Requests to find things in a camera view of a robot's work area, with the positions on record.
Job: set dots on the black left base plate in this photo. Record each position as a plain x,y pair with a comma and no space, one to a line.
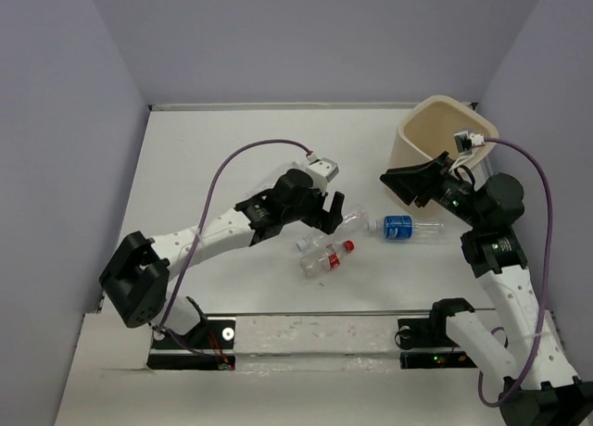
207,347

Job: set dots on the clear bottle white blue cap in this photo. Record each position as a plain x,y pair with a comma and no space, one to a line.
352,222

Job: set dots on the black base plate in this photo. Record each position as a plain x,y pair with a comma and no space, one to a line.
207,347
421,349

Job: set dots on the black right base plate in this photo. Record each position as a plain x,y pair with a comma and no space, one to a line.
421,349

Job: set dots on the red label plastic bottle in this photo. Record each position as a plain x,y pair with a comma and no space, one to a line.
325,259

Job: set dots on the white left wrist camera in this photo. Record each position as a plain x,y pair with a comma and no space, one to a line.
322,170

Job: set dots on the blue label plastic bottle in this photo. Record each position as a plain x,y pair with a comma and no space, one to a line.
406,229

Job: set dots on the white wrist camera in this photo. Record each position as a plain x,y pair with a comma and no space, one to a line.
466,141
322,170

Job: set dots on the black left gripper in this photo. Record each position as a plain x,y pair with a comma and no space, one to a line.
326,220

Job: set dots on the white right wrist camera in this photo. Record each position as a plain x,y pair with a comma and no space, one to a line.
466,141

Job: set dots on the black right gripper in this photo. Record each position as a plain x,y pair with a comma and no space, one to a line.
423,180

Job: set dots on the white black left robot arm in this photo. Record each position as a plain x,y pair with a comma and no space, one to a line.
136,279

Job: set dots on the beige plastic bin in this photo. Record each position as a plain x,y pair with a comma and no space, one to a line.
429,129

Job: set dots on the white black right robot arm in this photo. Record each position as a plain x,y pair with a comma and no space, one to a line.
538,384

